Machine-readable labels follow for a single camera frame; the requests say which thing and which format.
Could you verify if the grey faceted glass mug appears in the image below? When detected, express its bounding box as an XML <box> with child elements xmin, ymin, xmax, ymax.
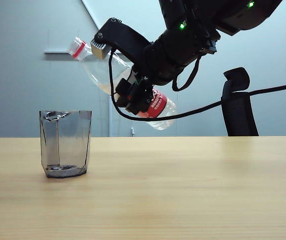
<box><xmin>39</xmin><ymin>109</ymin><xmax>93</xmax><ymax>180</ymax></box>

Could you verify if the short black loop cable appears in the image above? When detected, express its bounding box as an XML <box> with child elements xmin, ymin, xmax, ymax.
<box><xmin>171</xmin><ymin>56</ymin><xmax>201</xmax><ymax>92</ymax></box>

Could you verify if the clear water bottle red label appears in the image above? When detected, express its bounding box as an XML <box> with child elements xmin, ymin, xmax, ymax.
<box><xmin>69</xmin><ymin>36</ymin><xmax>177</xmax><ymax>131</ymax></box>

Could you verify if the white horizontal wall rail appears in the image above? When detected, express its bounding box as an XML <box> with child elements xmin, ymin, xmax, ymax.
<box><xmin>44</xmin><ymin>48</ymin><xmax>75</xmax><ymax>55</ymax></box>

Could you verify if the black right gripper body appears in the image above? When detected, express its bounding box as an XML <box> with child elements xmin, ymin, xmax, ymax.
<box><xmin>132</xmin><ymin>29</ymin><xmax>220</xmax><ymax>88</ymax></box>

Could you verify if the black office chair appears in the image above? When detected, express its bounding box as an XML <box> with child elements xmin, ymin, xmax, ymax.
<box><xmin>220</xmin><ymin>66</ymin><xmax>260</xmax><ymax>137</ymax></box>

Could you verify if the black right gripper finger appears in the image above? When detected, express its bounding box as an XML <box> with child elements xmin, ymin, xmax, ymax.
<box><xmin>114</xmin><ymin>77</ymin><xmax>134</xmax><ymax>105</ymax></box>
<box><xmin>126</xmin><ymin>76</ymin><xmax>156</xmax><ymax>116</ymax></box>

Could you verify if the long black camera cable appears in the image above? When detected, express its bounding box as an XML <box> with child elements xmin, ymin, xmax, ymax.
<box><xmin>107</xmin><ymin>49</ymin><xmax>286</xmax><ymax>122</ymax></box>

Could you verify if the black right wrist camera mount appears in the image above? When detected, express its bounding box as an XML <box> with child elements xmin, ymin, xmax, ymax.
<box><xmin>90</xmin><ymin>17</ymin><xmax>156</xmax><ymax>66</ymax></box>

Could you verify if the white diagonal wall conduit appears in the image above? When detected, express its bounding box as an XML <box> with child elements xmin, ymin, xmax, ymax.
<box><xmin>81</xmin><ymin>0</ymin><xmax>101</xmax><ymax>30</ymax></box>

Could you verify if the white vertical wall conduit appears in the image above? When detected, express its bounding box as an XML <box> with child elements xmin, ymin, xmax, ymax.
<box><xmin>107</xmin><ymin>99</ymin><xmax>113</xmax><ymax>137</ymax></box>

